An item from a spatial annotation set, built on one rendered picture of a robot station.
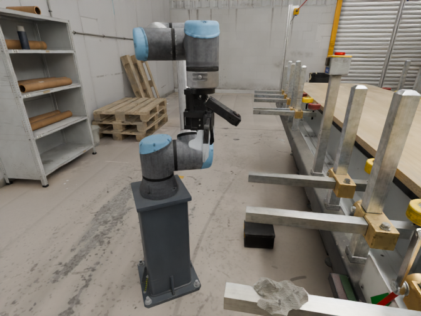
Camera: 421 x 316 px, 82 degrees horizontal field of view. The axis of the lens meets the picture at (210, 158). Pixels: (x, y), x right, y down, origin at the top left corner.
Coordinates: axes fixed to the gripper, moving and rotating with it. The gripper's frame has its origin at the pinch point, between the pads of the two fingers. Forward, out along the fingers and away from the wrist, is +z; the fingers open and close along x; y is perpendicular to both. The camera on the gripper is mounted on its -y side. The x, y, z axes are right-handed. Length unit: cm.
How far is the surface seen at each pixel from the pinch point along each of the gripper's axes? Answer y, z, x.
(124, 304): 48, 94, -11
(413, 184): -58, 5, 4
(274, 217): -19.1, 9.0, 17.9
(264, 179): -18.2, 11.5, -7.1
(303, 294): -21.1, 6.7, 41.0
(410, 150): -71, 4, -22
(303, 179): -31.2, 10.3, -6.7
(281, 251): -40, 94, -61
